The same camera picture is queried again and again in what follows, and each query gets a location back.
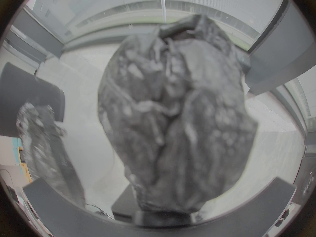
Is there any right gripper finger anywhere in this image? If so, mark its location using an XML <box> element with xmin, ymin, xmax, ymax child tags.
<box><xmin>112</xmin><ymin>185</ymin><xmax>164</xmax><ymax>228</ymax></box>

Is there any black plastic bag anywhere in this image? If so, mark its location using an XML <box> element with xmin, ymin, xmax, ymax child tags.
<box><xmin>16</xmin><ymin>103</ymin><xmax>86</xmax><ymax>207</ymax></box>

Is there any black plastic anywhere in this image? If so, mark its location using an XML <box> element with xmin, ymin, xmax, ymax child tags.
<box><xmin>97</xmin><ymin>14</ymin><xmax>258</xmax><ymax>213</ymax></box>

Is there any dark grey round chair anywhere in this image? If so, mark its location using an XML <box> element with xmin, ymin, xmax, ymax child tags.
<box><xmin>0</xmin><ymin>62</ymin><xmax>66</xmax><ymax>136</ymax></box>

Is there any window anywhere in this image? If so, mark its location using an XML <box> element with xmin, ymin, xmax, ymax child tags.
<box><xmin>4</xmin><ymin>0</ymin><xmax>316</xmax><ymax>135</ymax></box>

